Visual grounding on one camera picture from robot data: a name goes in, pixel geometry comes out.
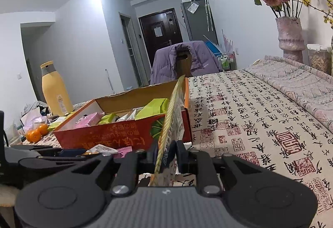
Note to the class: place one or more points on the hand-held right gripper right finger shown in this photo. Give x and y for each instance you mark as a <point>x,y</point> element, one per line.
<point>181,156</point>

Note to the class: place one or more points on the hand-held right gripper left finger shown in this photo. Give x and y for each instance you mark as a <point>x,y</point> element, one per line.
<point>153,156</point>

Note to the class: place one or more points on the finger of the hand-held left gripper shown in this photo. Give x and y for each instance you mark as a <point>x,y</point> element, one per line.
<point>52,164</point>
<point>71,152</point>

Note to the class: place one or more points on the orange cardboard box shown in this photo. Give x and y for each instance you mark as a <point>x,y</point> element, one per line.
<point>104,137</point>

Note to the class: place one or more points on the olive striped snack packet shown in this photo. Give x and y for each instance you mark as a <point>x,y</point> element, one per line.
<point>171,113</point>

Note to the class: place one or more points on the person's left forearm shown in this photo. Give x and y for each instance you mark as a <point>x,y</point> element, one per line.
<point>9,195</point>

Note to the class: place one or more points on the clear plastic cup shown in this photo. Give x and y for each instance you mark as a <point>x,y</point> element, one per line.
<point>13,135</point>

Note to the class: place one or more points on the orange fruit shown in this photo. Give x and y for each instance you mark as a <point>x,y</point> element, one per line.
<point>33,136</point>
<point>43,129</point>

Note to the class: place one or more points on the pink snack packet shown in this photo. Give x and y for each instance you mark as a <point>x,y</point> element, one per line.
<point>89,120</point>

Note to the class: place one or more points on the long lime green snack packet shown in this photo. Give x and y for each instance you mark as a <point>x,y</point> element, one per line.
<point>153,108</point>

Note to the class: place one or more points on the pile of clothes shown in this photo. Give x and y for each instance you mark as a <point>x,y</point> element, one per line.
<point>35,108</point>

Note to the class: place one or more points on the yellow thermos bottle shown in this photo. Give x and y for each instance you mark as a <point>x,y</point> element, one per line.
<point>56,92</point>

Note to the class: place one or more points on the wooden chair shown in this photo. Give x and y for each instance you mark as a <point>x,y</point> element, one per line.
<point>183,64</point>

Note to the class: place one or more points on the purple padded jacket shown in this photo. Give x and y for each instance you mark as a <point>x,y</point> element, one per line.
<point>203,64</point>

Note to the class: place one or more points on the grey interior door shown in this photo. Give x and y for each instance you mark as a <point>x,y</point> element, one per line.
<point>130,48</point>

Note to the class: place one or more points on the dark brown entrance door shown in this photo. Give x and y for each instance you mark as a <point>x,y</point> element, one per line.
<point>156,40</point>

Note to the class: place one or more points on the grey refrigerator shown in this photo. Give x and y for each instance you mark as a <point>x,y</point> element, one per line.
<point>197,22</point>

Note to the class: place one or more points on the folded patterned quilt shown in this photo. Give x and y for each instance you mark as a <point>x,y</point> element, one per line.
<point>299,82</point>

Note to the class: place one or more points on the pink ceramic vase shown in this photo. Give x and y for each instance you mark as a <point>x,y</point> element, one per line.
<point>290,38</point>

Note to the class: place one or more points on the clear storage jar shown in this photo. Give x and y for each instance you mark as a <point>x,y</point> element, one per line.
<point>320,60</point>

